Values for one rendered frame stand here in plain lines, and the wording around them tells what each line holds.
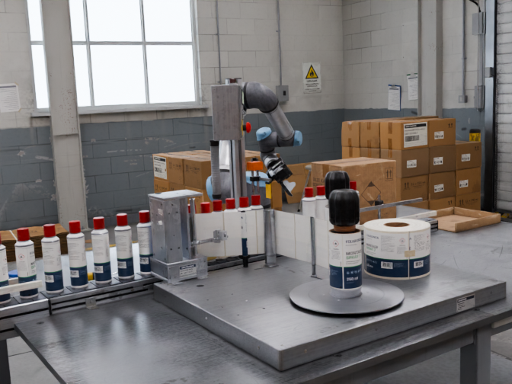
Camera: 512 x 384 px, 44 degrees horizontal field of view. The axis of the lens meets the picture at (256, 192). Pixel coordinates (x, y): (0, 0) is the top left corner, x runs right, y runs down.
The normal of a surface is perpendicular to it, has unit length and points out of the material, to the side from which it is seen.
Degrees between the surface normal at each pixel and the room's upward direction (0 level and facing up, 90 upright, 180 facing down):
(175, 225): 90
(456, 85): 90
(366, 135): 90
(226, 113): 90
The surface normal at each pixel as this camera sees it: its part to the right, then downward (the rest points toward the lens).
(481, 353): 0.55, 0.10
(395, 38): -0.87, 0.11
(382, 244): -0.64, 0.14
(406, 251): 0.09, 0.15
